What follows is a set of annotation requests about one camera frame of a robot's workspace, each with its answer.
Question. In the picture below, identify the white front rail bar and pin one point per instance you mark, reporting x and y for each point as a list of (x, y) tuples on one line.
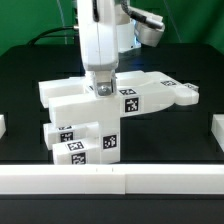
[(112, 179)]

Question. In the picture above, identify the white chair back frame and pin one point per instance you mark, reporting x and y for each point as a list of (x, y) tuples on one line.
[(72, 101)]

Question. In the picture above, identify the white block right edge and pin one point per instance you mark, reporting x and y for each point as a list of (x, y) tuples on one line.
[(218, 129)]

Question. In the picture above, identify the white tagged cube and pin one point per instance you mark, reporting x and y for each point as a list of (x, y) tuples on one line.
[(192, 86), (90, 81)]

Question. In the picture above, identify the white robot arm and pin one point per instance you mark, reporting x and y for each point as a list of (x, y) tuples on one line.
[(149, 27)]

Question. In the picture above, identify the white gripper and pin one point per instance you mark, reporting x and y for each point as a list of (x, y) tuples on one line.
[(98, 42)]

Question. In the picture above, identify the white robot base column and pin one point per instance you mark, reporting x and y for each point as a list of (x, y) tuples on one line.
[(125, 34)]

